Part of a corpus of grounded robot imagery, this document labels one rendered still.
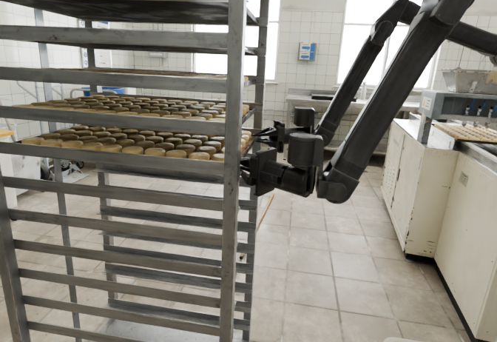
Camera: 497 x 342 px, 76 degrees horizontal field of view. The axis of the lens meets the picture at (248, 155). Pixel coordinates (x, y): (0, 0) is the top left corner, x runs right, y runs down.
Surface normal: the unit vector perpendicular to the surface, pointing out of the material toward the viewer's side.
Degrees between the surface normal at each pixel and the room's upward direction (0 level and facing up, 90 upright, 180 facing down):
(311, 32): 90
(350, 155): 76
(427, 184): 90
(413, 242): 90
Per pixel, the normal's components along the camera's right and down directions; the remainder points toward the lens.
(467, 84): -0.25, 0.63
